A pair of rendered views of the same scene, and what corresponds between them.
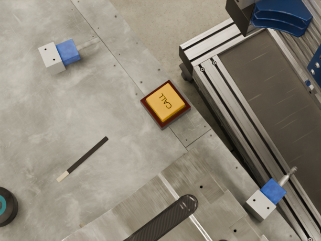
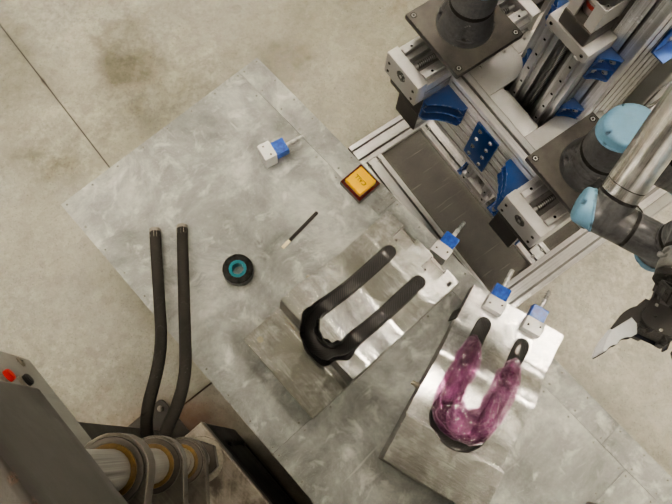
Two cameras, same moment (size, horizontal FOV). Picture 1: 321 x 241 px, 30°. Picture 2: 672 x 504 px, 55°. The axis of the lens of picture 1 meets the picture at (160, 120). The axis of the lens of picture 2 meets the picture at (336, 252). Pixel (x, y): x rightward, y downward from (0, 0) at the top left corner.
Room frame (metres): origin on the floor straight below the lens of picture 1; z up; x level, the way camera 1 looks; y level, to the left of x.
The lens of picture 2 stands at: (-0.28, 0.23, 2.49)
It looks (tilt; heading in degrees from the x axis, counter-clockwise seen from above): 73 degrees down; 344
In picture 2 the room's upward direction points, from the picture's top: 7 degrees clockwise
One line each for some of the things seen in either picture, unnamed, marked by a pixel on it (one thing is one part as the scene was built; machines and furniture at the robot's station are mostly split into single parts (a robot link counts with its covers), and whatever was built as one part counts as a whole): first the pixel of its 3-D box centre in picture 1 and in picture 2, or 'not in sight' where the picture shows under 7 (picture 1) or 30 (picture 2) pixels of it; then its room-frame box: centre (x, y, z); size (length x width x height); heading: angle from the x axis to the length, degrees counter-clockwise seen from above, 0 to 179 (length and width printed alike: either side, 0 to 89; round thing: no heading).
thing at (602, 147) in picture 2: not in sight; (623, 138); (0.25, -0.55, 1.20); 0.13 x 0.12 x 0.14; 51
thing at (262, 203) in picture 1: (274, 189); (450, 239); (0.19, -0.22, 0.83); 0.13 x 0.05 x 0.05; 131
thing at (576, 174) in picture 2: not in sight; (598, 159); (0.26, -0.55, 1.09); 0.15 x 0.15 x 0.10
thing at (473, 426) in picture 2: not in sight; (477, 390); (-0.22, -0.19, 0.90); 0.26 x 0.18 x 0.08; 140
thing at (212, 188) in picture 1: (210, 188); (403, 240); (0.19, -0.09, 0.87); 0.05 x 0.05 x 0.04; 33
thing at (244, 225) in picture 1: (245, 232); (432, 269); (0.10, -0.15, 0.87); 0.05 x 0.05 x 0.04; 33
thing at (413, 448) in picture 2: not in sight; (475, 395); (-0.23, -0.19, 0.86); 0.50 x 0.26 x 0.11; 140
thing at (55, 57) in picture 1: (72, 50); (282, 146); (0.53, 0.18, 0.83); 0.13 x 0.05 x 0.05; 110
